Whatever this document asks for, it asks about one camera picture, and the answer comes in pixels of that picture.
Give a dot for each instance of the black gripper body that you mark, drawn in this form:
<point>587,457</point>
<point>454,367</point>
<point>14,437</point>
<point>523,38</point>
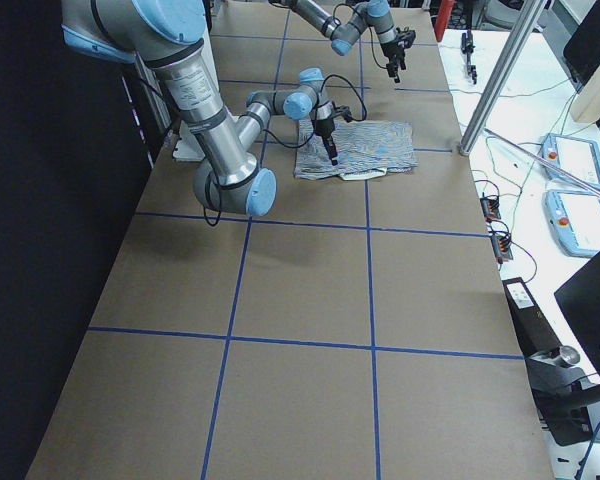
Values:
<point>324,128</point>
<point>391,52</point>

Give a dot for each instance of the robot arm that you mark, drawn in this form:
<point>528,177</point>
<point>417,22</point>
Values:
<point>374,16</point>
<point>168,37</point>

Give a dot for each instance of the orange circuit board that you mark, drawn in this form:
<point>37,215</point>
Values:
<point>490,206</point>
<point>501,245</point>

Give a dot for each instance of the camera mount stand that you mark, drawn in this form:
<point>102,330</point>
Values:
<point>567,401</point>

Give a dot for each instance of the black monitor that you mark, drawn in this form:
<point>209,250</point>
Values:
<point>579,301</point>

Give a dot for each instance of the orange circuit board far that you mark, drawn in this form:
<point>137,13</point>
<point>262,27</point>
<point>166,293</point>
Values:
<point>490,206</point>

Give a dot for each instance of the black box with label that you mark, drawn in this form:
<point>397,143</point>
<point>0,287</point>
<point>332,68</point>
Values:
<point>533,331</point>

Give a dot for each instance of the far teach pendant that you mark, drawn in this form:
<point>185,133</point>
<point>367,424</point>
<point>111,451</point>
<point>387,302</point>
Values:
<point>579,157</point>

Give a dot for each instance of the teach pendant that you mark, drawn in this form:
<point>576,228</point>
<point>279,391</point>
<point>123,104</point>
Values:
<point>574,220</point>
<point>579,157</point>

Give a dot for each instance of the near teach pendant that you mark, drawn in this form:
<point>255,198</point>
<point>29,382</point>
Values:
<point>574,220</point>

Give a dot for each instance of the aluminium frame post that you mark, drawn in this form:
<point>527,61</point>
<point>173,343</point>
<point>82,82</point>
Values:
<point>516,40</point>

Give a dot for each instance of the orange circuit board near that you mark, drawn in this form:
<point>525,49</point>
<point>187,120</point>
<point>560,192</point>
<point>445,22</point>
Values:
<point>501,245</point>

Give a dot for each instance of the navy white striped polo shirt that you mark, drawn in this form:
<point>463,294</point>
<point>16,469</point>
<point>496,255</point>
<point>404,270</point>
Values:
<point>365,150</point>

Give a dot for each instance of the red cylinder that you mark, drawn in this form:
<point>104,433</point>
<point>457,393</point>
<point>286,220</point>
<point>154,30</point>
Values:
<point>442,19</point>

